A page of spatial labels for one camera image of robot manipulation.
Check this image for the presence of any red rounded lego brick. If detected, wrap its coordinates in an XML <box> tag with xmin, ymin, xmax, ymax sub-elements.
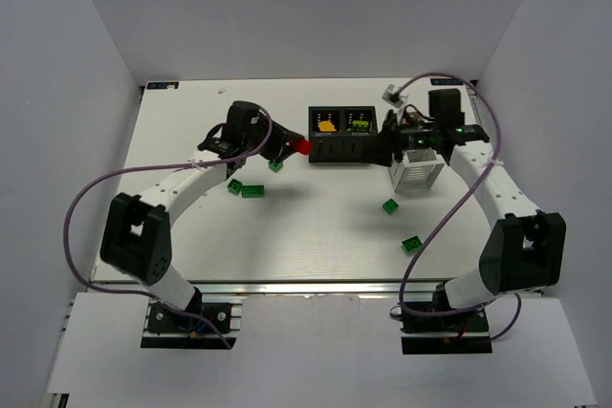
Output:
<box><xmin>290</xmin><ymin>139</ymin><xmax>314</xmax><ymax>156</ymax></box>

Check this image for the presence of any lime long lego brick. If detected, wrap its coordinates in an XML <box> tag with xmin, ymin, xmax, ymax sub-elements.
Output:
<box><xmin>350</xmin><ymin>120</ymin><xmax>370</xmax><ymax>133</ymax></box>

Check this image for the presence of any orange rounded lego brick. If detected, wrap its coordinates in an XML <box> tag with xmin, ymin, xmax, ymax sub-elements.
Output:
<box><xmin>317</xmin><ymin>120</ymin><xmax>338</xmax><ymax>134</ymax></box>

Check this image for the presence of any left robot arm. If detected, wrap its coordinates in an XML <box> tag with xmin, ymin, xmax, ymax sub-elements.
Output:
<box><xmin>99</xmin><ymin>101</ymin><xmax>313</xmax><ymax>323</ymax></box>

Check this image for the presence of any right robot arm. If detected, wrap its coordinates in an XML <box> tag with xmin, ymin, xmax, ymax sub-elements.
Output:
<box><xmin>363</xmin><ymin>89</ymin><xmax>567</xmax><ymax>317</ymax></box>

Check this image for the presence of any dark green small square lego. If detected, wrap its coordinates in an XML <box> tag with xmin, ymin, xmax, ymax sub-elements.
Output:
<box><xmin>268</xmin><ymin>161</ymin><xmax>283</xmax><ymax>172</ymax></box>

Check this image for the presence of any white two-slot container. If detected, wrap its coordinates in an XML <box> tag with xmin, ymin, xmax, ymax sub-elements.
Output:
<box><xmin>388</xmin><ymin>149</ymin><xmax>445</xmax><ymax>193</ymax></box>

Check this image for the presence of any black two-slot container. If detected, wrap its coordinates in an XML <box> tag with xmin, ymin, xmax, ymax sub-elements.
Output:
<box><xmin>308</xmin><ymin>106</ymin><xmax>378</xmax><ymax>163</ymax></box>

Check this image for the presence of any dark green lego near red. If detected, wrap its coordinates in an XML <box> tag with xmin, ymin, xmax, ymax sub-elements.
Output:
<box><xmin>382</xmin><ymin>199</ymin><xmax>399</xmax><ymax>215</ymax></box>

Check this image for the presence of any dark green long lego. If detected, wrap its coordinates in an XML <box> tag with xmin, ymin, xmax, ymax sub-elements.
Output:
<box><xmin>241</xmin><ymin>184</ymin><xmax>265</xmax><ymax>199</ymax></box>

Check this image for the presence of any blue table label right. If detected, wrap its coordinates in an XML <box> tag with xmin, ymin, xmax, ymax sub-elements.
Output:
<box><xmin>429</xmin><ymin>77</ymin><xmax>464</xmax><ymax>87</ymax></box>

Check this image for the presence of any blue table label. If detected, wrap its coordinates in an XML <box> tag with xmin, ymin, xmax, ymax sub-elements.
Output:
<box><xmin>145</xmin><ymin>81</ymin><xmax>179</xmax><ymax>91</ymax></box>
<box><xmin>429</xmin><ymin>77</ymin><xmax>464</xmax><ymax>87</ymax></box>

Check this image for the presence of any dark green hollow square lego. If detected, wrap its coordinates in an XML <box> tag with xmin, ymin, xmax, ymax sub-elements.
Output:
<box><xmin>227</xmin><ymin>179</ymin><xmax>243</xmax><ymax>195</ymax></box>

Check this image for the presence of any dark green lego front right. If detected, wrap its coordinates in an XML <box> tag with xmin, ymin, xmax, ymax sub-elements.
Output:
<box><xmin>401</xmin><ymin>236</ymin><xmax>423</xmax><ymax>254</ymax></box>

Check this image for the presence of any blue table label left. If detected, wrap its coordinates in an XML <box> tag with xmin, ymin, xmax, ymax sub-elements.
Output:
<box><xmin>145</xmin><ymin>81</ymin><xmax>179</xmax><ymax>91</ymax></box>

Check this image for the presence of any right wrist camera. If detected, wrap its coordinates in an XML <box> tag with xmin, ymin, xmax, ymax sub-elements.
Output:
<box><xmin>382</xmin><ymin>84</ymin><xmax>407</xmax><ymax>108</ymax></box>

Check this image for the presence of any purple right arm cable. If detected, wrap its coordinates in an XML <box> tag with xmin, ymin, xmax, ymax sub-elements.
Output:
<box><xmin>389</xmin><ymin>72</ymin><xmax>523</xmax><ymax>342</ymax></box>

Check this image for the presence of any aluminium table front rail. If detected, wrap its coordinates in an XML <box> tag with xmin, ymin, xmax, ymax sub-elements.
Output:
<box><xmin>99</xmin><ymin>280</ymin><xmax>442</xmax><ymax>295</ymax></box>

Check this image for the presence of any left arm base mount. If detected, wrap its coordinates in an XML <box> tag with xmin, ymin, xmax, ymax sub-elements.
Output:
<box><xmin>141</xmin><ymin>298</ymin><xmax>242</xmax><ymax>350</ymax></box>

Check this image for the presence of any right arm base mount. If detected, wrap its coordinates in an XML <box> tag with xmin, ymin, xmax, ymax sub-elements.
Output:
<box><xmin>389</xmin><ymin>305</ymin><xmax>492</xmax><ymax>355</ymax></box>

